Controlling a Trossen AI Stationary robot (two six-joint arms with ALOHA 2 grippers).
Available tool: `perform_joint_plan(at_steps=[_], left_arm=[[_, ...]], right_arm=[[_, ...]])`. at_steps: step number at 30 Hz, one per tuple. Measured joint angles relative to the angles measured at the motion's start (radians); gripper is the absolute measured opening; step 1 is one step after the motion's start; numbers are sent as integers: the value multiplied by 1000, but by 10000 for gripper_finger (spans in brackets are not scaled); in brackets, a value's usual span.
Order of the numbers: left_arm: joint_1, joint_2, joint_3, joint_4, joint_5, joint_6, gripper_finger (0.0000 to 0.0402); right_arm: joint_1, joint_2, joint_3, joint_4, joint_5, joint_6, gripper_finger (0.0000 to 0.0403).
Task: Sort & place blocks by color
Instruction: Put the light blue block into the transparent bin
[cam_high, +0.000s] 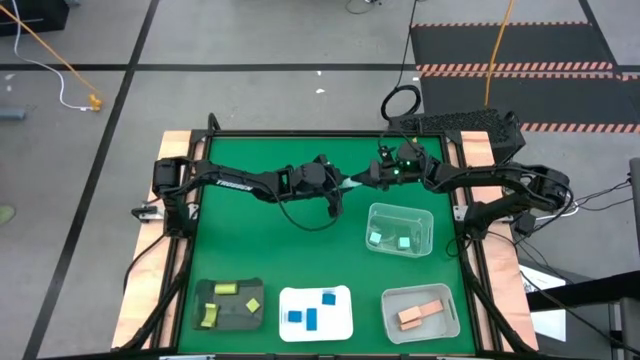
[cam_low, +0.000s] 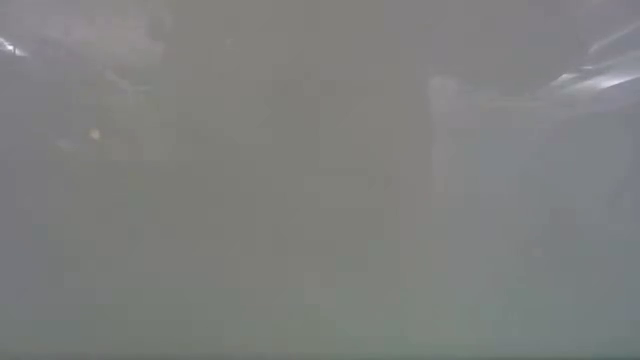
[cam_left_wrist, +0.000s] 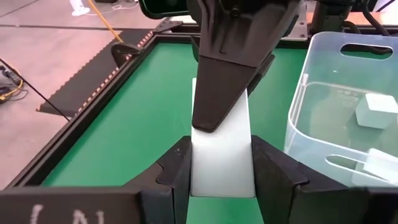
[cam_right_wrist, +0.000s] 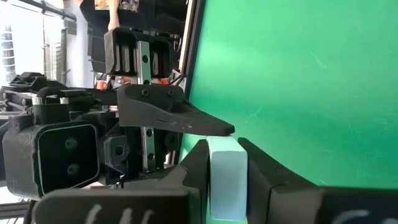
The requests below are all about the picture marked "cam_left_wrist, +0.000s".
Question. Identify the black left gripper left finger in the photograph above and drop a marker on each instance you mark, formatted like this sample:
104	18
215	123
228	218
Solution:
178	186

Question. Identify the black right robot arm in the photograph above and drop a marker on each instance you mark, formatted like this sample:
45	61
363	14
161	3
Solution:
328	15

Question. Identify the long light mint block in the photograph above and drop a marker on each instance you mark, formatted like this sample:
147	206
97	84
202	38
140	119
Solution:
224	161

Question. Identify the light mint cube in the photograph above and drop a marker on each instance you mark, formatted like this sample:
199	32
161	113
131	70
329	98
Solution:
377	169
376	110

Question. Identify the black frame corner brace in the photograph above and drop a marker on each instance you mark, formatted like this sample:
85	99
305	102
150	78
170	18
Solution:
124	53

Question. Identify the grey metal bracket plate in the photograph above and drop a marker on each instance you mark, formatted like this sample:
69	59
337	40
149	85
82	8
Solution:
300	28

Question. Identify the green table mat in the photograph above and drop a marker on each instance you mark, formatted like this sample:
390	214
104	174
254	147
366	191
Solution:
140	124

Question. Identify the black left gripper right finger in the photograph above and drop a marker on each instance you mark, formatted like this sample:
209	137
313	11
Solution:
273	186

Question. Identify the clear plastic bin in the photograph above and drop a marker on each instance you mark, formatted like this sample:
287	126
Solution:
326	77

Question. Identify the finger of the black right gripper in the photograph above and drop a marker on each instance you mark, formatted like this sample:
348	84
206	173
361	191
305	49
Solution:
224	77
262	70

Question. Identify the black floor mat striped edge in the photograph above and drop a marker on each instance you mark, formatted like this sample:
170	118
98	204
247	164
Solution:
87	77

